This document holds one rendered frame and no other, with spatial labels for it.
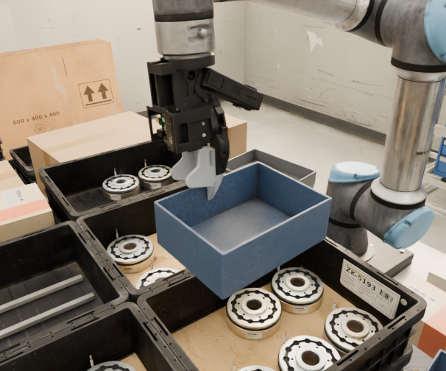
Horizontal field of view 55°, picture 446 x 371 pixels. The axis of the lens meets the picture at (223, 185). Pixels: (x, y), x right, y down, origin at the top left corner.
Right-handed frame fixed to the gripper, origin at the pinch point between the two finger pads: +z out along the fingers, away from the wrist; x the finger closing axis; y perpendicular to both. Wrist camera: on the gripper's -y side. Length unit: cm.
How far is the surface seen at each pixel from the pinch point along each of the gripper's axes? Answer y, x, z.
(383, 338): -13.7, 22.9, 21.8
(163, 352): 13.8, 4.9, 20.0
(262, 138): -207, -219, 94
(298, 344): -7.8, 11.2, 27.8
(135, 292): 11.2, -8.7, 18.8
